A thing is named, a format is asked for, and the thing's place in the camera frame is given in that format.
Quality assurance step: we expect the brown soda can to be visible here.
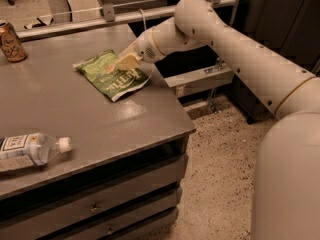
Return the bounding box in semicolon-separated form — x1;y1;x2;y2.
0;20;28;63

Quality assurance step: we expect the grey drawer cabinet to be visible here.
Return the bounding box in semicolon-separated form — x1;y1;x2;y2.
0;136;188;240

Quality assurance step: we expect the dark grey cabinet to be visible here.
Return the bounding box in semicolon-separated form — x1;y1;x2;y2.
229;0;320;125

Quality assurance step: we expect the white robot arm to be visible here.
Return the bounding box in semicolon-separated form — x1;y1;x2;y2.
116;0;320;240

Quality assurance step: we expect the green jalapeno chip bag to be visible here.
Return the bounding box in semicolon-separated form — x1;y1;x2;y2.
73;50;150;102

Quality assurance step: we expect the clear plastic water bottle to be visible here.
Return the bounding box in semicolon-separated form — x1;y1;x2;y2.
0;133;72;172

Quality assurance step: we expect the white cable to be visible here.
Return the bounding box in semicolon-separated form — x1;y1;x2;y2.
137;8;148;32

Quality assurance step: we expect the grey metal frame rail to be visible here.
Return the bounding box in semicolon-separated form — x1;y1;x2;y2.
18;0;239;42

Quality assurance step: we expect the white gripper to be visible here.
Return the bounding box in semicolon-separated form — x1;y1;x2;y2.
115;29;164;70

